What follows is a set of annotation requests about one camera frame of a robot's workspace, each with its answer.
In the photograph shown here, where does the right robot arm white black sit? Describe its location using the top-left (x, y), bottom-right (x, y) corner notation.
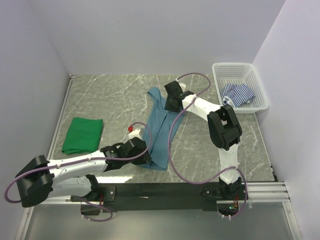
top-left (164, 80), bottom-right (246, 200)

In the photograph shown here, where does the black base beam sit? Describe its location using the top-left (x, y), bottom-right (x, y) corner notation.
top-left (87, 182), bottom-right (248, 212)

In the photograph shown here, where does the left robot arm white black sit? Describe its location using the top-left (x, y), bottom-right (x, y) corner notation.
top-left (16, 137), bottom-right (152, 208)

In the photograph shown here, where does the blue tank top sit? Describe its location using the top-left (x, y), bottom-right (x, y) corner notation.
top-left (141, 87), bottom-right (184, 171)

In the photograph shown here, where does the green tank top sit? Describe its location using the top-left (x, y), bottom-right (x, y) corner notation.
top-left (61, 117), bottom-right (103, 155)

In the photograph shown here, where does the white plastic basket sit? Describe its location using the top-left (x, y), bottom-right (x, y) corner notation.
top-left (212, 62), bottom-right (269, 114)

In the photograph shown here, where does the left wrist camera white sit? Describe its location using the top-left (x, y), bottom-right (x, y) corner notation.
top-left (128, 125), bottom-right (145, 140)

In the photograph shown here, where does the aluminium rail frame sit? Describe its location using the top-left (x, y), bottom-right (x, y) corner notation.
top-left (14, 74), bottom-right (298, 240)

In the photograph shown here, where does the striped tank top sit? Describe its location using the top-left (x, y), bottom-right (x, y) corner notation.
top-left (220, 83), bottom-right (256, 108)

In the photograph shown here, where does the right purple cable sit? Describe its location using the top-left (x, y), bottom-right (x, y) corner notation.
top-left (167, 72), bottom-right (248, 221)

